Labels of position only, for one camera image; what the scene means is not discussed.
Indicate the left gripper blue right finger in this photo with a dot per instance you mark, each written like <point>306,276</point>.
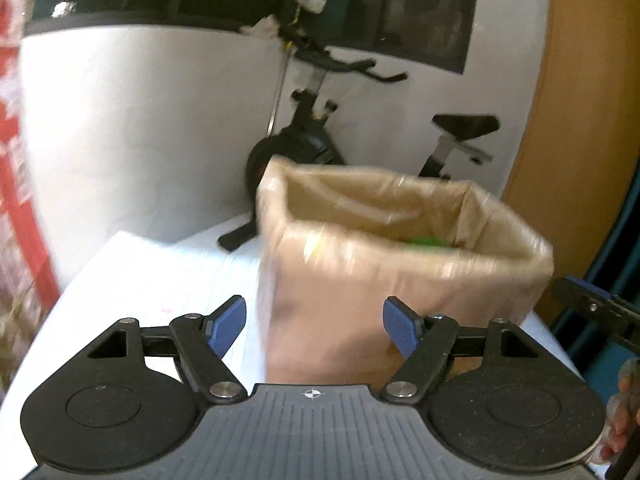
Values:
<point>404,326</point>

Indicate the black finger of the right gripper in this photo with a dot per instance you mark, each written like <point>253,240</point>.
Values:
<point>617,318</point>

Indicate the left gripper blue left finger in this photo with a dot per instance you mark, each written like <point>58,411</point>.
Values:
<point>224,325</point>

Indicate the green chips bag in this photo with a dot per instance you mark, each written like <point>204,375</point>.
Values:
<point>428,242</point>

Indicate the person's right hand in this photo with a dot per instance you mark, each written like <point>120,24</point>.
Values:
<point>622,412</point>

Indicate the brown cardboard box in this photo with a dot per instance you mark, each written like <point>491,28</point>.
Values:
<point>321,224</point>

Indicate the wooden door panel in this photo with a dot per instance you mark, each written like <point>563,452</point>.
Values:
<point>581,143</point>

